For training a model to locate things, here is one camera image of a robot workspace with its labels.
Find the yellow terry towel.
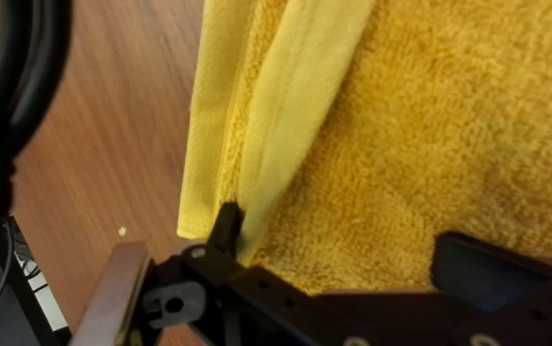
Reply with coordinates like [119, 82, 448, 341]
[177, 0, 552, 293]

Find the thick black cable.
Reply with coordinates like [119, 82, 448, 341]
[0, 0, 73, 234]

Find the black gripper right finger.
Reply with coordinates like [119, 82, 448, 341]
[431, 234, 552, 295]

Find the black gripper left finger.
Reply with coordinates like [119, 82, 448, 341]
[208, 203, 244, 259]

